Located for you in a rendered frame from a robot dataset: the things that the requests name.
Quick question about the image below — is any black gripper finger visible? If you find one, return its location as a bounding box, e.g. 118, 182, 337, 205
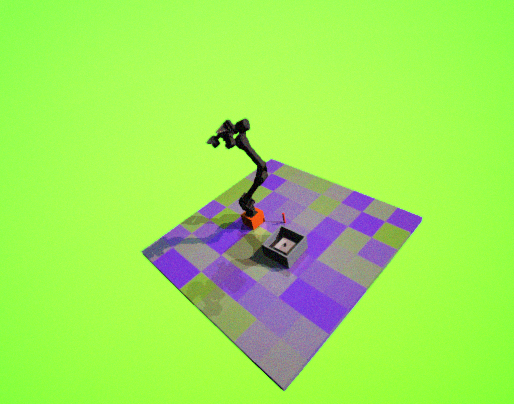
206, 136, 218, 147
215, 121, 231, 133

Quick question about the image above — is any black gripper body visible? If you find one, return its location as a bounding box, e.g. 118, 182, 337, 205
212, 119, 235, 148

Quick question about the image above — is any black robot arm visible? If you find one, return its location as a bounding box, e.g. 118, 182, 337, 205
222, 117, 268, 218

